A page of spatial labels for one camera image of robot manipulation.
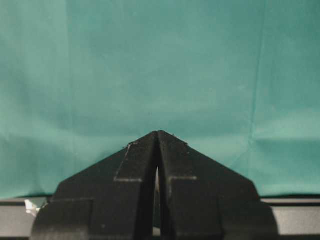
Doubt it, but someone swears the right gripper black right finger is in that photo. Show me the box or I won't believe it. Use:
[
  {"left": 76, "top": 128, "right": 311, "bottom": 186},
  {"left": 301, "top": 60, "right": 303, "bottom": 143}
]
[{"left": 158, "top": 131, "right": 278, "bottom": 240}]

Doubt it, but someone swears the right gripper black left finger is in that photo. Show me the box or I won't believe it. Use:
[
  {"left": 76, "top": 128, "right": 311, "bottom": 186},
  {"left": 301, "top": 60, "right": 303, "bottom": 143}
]
[{"left": 31, "top": 132, "right": 158, "bottom": 240}]

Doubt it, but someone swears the green table cloth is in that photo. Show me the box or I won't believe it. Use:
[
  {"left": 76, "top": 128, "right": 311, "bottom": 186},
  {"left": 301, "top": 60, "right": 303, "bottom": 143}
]
[{"left": 0, "top": 0, "right": 320, "bottom": 199}]

